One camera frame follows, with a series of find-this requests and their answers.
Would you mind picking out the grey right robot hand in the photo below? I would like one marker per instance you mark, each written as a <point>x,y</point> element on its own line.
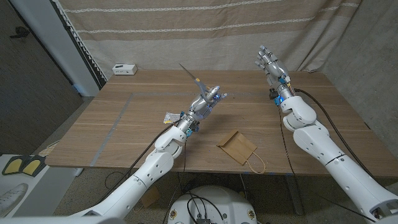
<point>275,73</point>

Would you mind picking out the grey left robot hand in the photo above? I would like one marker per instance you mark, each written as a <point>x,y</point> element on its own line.
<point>199,109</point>

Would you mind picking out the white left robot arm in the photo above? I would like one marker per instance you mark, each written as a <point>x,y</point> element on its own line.
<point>140,180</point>

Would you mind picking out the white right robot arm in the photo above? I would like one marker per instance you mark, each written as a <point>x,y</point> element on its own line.
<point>335,161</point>

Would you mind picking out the white printed receipt paper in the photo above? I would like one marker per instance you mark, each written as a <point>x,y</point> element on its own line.
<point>171,117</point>

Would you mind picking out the small brown floor paper bag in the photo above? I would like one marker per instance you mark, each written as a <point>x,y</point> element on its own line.
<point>152,196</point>

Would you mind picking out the beige striped curtain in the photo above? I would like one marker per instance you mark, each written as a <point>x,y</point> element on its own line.
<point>202,40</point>

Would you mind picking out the white power strip box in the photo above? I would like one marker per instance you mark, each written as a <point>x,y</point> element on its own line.
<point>124,69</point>

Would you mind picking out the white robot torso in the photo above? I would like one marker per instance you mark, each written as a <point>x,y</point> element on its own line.
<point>224,202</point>

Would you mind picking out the grey backdrop cloth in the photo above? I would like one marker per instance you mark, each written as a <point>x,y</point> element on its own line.
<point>373,37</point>

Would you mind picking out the grey table leg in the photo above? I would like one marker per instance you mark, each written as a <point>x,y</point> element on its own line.
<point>294,196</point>

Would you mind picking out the dark textured door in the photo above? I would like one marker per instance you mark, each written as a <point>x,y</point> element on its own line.
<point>31,93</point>

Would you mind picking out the white floor platform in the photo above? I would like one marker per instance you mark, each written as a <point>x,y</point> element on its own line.
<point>40,186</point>

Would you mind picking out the white shoe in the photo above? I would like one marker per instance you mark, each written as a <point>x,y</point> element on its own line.
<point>12,199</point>

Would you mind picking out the white door frame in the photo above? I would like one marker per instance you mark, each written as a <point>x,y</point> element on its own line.
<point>56,40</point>

